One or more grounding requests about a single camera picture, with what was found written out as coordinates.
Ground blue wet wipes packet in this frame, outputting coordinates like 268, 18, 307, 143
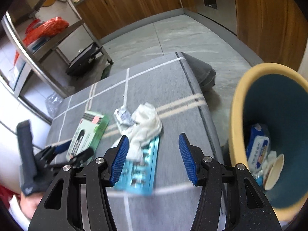
246, 124, 270, 174

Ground red plastic bag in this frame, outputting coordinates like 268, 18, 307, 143
23, 17, 69, 46

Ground teal pill blister sheet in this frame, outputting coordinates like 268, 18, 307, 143
114, 136, 160, 196

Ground clear plastic bag on shelf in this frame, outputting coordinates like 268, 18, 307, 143
45, 92, 63, 118

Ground wooden kitchen cabinets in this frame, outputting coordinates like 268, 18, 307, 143
76, 0, 307, 70

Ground black frying pan on shelf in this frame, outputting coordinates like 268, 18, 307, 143
66, 42, 101, 78

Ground left hand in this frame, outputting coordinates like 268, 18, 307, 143
19, 193, 44, 219

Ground white paper towel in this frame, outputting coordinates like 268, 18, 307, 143
121, 103, 162, 161

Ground stainless built-in oven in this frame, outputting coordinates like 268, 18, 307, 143
195, 0, 237, 34

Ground grey checked table cloth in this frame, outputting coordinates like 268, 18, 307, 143
46, 52, 222, 230

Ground teal bin with yellow rim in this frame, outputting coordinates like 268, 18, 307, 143
229, 63, 307, 222

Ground white paper cup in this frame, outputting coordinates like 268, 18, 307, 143
264, 153, 285, 191

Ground green white medicine box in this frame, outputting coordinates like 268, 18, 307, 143
66, 110, 110, 161

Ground stainless steel shelf rack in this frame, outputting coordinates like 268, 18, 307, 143
1, 0, 113, 123

